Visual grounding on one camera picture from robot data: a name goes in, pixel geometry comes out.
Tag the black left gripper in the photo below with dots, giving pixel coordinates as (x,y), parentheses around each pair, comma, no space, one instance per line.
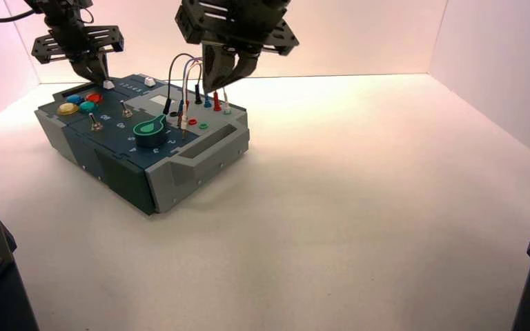
(77,43)

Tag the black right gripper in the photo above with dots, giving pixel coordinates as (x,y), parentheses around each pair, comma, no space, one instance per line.
(237,25)

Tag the dark teal grey control box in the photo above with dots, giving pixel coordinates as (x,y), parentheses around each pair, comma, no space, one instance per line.
(128,176)

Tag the white slider knob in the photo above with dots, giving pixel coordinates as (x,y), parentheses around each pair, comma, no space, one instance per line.
(149,81)
(108,84)

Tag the red round push button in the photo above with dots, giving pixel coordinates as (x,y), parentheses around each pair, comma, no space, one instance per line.
(94,97)

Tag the blue round push button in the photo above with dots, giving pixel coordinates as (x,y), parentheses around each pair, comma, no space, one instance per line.
(75,99)

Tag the teal round push button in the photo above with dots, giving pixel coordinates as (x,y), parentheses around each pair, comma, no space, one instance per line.
(87,107)

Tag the yellow round push button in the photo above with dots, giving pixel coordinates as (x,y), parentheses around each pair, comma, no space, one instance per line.
(67,108)

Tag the green rotary selector knob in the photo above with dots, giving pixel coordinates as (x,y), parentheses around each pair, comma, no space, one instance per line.
(150,135)

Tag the metal toggle switch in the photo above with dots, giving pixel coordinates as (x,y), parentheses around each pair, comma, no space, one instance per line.
(95,125)
(126,112)

